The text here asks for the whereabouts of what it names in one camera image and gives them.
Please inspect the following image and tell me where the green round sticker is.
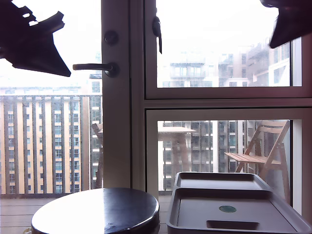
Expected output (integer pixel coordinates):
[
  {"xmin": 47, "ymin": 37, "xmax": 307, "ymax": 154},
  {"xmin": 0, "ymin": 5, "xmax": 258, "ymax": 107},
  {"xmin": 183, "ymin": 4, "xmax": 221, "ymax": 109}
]
[{"xmin": 218, "ymin": 205, "xmax": 237, "ymax": 214}]

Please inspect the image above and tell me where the wooden balcony table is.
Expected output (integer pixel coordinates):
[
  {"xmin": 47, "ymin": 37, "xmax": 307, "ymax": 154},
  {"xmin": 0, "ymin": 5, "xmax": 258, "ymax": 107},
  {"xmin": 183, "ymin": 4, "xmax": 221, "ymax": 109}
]
[{"xmin": 157, "ymin": 126, "xmax": 197, "ymax": 174}]

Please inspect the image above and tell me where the dark door lever handle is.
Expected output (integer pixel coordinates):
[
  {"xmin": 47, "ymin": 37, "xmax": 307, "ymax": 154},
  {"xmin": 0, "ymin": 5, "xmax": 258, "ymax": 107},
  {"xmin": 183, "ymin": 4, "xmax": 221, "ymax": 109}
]
[{"xmin": 72, "ymin": 62, "xmax": 120, "ymax": 78}]

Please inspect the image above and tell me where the round door lock knob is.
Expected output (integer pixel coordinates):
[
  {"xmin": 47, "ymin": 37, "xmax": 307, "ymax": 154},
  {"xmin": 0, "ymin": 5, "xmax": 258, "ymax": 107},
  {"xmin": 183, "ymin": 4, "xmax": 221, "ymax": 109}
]
[{"xmin": 103, "ymin": 30, "xmax": 119, "ymax": 46}]

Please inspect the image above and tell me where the dark window handle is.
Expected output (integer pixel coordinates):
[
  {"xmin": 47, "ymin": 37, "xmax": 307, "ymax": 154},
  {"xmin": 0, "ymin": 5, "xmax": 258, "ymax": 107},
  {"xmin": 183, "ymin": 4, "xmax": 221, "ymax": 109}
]
[{"xmin": 152, "ymin": 16, "xmax": 163, "ymax": 55}]

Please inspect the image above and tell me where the white recycling bin lid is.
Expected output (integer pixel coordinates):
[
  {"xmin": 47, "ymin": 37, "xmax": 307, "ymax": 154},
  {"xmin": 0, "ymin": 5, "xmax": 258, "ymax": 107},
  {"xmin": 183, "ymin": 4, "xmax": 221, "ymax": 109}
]
[{"xmin": 166, "ymin": 171, "xmax": 312, "ymax": 234}]

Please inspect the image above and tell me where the wooden folding chair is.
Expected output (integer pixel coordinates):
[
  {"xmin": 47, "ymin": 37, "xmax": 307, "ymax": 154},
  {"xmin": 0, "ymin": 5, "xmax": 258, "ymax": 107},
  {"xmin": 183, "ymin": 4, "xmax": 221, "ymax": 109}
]
[{"xmin": 223, "ymin": 119, "xmax": 291, "ymax": 203}]

